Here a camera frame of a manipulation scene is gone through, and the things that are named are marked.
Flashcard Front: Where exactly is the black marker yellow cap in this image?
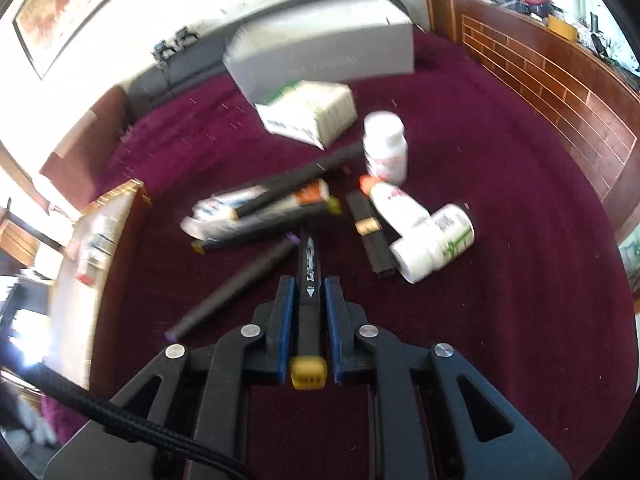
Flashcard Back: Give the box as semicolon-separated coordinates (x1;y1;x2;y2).
290;229;328;391

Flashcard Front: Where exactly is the black marker purple cap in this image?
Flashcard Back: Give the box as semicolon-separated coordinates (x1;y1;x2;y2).
165;234;300;344

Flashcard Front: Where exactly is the dark red bedspread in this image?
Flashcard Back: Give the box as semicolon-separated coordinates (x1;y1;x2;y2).
39;29;637;480

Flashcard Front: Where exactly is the white gold-rimmed tray box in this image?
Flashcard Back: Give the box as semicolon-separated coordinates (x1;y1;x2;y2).
44;179;151;394

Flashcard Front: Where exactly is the grey red slim box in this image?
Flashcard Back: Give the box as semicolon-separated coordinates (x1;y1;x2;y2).
75;214;117;286

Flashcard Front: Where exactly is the white bottle green label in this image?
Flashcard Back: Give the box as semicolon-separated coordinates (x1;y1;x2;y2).
390;204;475;284

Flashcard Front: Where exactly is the black gold-band tube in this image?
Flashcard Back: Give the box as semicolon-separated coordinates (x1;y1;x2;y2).
346;191;397;278

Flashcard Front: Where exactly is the white bottle orange cap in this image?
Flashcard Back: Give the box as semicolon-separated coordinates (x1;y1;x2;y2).
359;174;431;237

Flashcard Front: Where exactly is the white blue open medicine box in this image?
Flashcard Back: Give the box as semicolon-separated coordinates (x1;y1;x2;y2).
180;185;267;240

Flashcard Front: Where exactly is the black marker olive cap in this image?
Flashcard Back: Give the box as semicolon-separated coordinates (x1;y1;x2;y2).
191;197;342;255

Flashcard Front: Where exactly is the red fabric armchair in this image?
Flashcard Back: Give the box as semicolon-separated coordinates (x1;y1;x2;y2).
34;86;128;218

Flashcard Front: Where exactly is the dark pen with orange cap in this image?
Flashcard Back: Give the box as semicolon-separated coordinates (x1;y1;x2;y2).
230;141;363;220

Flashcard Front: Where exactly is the white bottle red label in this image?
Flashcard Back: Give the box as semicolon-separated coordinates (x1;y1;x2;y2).
362;110;408;186

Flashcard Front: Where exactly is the wooden window ledge cabinet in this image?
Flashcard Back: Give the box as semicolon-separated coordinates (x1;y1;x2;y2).
449;0;639;240

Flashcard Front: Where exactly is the white green medicine box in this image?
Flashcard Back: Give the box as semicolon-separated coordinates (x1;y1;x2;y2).
255;80;358;151

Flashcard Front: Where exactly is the black leather sofa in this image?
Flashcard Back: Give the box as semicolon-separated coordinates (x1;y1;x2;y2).
127;34;229;119

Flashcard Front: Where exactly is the grey open shoebox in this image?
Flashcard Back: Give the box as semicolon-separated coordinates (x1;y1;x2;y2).
222;0;414;104

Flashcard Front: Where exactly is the framed landscape painting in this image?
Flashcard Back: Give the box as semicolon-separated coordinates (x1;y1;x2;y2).
13;0;108;78

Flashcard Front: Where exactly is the black braided cable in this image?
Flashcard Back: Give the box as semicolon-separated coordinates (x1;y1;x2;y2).
0;343;252;480

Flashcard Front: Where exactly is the left small camera on sofa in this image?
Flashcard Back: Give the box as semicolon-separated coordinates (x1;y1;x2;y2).
152;40;176;66

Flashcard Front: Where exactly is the small camera on sofa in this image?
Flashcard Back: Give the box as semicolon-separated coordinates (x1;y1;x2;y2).
152;40;176;66
174;26;200;50

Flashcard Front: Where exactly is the right small camera on sofa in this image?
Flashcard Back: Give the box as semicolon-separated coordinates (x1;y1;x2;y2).
174;26;200;50

